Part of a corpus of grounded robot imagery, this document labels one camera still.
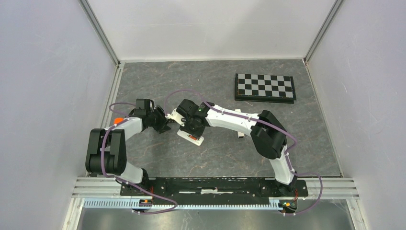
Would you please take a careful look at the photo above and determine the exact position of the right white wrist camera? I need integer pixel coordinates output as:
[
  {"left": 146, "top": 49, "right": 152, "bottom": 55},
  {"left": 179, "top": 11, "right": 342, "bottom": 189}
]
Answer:
[{"left": 165, "top": 109, "right": 186, "bottom": 127}]

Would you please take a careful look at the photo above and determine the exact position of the slotted cable duct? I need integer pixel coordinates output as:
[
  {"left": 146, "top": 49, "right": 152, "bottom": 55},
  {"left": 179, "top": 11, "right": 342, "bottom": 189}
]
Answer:
[{"left": 83, "top": 198, "right": 282, "bottom": 211}]

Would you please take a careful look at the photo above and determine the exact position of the long white plastic bar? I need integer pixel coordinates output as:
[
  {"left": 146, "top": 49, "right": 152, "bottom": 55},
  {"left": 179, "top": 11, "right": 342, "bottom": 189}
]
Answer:
[{"left": 237, "top": 123, "right": 245, "bottom": 138}]

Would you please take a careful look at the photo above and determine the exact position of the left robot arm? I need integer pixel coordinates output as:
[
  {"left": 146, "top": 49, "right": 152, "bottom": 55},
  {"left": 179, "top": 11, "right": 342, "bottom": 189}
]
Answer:
[{"left": 85, "top": 99, "right": 170, "bottom": 195}]

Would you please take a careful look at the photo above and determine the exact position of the black white chessboard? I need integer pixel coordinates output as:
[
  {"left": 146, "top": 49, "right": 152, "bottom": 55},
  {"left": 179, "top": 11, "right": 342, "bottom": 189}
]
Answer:
[{"left": 234, "top": 73, "right": 296, "bottom": 104}]

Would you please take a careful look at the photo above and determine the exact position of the white remote control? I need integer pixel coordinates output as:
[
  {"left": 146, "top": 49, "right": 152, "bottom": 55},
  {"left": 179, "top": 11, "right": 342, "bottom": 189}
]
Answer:
[{"left": 177, "top": 130, "right": 204, "bottom": 146}]

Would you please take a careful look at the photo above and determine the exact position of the purple cable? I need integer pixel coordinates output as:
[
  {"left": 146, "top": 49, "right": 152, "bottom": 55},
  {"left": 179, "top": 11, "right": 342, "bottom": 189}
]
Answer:
[
  {"left": 100, "top": 102, "right": 178, "bottom": 217},
  {"left": 163, "top": 89, "right": 324, "bottom": 217}
]

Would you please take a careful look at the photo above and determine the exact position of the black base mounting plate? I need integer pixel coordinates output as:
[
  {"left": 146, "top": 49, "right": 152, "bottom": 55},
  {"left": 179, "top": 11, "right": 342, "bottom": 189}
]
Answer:
[{"left": 120, "top": 177, "right": 309, "bottom": 206}]

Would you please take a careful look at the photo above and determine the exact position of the orange tape roll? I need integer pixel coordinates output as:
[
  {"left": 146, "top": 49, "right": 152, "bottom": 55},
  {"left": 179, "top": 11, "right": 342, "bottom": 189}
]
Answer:
[{"left": 113, "top": 117, "right": 124, "bottom": 125}]

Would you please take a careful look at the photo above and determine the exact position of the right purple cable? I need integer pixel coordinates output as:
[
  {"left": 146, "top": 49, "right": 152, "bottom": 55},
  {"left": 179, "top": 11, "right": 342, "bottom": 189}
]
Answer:
[{"left": 163, "top": 89, "right": 324, "bottom": 217}]

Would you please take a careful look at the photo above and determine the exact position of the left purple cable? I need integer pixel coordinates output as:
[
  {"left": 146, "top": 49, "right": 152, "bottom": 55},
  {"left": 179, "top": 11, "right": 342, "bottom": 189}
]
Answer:
[{"left": 100, "top": 102, "right": 178, "bottom": 217}]

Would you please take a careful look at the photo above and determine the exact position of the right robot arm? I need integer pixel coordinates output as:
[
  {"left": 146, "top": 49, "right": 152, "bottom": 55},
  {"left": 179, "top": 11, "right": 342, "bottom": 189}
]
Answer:
[{"left": 166, "top": 99, "right": 297, "bottom": 196}]

